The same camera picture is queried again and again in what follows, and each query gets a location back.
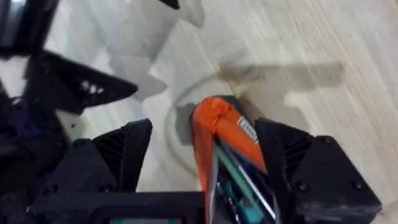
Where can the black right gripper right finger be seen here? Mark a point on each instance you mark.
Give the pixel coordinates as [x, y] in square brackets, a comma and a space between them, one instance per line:
[323, 180]

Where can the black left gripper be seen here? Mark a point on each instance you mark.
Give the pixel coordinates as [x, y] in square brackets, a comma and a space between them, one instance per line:
[25, 149]

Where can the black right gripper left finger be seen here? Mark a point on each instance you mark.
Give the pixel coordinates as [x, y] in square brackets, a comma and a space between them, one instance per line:
[102, 161]

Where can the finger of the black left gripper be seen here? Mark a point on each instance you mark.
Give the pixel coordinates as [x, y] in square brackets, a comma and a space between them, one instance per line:
[171, 3]

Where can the orange zip bag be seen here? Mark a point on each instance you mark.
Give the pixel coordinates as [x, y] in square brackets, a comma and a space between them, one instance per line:
[224, 149]

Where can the black upright wrist plate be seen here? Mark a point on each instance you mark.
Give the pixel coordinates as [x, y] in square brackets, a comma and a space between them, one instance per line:
[25, 25]

